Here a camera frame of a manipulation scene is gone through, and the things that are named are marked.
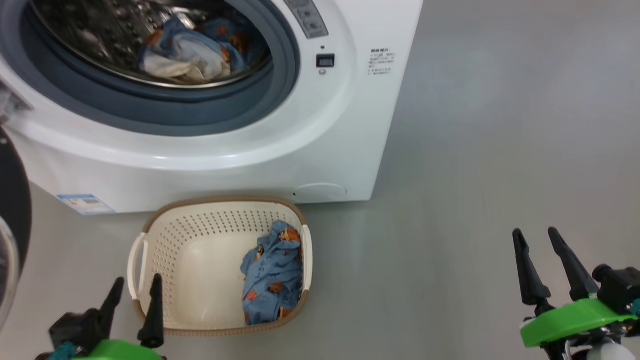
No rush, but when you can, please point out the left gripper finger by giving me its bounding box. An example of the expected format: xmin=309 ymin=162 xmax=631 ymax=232
xmin=137 ymin=273 xmax=165 ymax=349
xmin=92 ymin=276 xmax=125 ymax=341

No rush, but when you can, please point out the white front-load washing machine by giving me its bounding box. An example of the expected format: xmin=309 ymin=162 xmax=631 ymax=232
xmin=0 ymin=0 xmax=424 ymax=216

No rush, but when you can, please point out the blue energy label sticker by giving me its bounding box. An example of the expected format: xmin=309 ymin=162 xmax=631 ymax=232
xmin=56 ymin=194 xmax=116 ymax=216

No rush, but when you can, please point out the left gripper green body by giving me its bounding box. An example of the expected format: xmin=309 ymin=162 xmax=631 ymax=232
xmin=75 ymin=339 xmax=163 ymax=360

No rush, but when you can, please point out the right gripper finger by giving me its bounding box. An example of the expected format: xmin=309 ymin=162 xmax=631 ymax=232
xmin=512 ymin=228 xmax=552 ymax=306
xmin=547 ymin=227 xmax=599 ymax=302

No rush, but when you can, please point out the dark round washer door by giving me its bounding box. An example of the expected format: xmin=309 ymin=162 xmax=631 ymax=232
xmin=0 ymin=125 xmax=33 ymax=331

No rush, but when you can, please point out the cream perforated laundry basket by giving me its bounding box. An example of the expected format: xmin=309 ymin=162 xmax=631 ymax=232
xmin=127 ymin=196 xmax=314 ymax=337

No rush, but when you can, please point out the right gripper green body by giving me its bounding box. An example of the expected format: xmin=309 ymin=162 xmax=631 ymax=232
xmin=520 ymin=298 xmax=638 ymax=348

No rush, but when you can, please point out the grey label sticker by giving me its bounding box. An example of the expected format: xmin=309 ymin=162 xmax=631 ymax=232
xmin=285 ymin=0 xmax=329 ymax=40

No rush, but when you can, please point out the round white filter access cover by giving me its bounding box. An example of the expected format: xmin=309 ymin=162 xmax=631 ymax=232
xmin=292 ymin=183 xmax=348 ymax=201

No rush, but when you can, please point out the blue garment with orange print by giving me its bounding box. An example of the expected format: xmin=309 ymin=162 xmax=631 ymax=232
xmin=139 ymin=17 xmax=251 ymax=83
xmin=241 ymin=221 xmax=304 ymax=326

